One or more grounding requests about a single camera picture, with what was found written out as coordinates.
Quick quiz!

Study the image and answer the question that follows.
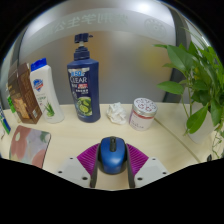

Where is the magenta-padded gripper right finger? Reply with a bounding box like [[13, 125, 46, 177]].
[[124, 143, 171, 190]]

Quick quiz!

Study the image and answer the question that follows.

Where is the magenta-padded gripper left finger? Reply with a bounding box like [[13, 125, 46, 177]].
[[54, 143, 102, 190]]

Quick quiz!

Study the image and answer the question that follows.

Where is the blue computer mouse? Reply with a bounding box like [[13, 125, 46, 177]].
[[98, 135, 128, 175]]

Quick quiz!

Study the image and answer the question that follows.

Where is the floral pastel mouse pad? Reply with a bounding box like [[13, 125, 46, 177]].
[[8, 124, 52, 169]]

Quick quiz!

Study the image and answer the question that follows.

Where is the crumpled white tissue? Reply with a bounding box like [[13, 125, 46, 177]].
[[106, 102, 128, 125]]

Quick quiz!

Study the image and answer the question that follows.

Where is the white bottle with blue cap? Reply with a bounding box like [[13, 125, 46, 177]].
[[29, 57, 66, 124]]

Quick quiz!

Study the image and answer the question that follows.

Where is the dark blue pump bottle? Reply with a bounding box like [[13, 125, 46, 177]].
[[66, 32, 102, 124]]

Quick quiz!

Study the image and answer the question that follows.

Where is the white green blue shuttlecock tube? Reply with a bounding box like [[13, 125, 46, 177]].
[[0, 102, 12, 135]]

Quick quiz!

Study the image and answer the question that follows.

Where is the brown cardboard snack box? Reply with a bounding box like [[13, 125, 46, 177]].
[[7, 62, 43, 125]]

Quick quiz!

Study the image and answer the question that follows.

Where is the green plant in white pot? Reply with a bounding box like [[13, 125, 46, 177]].
[[153, 31, 224, 159]]

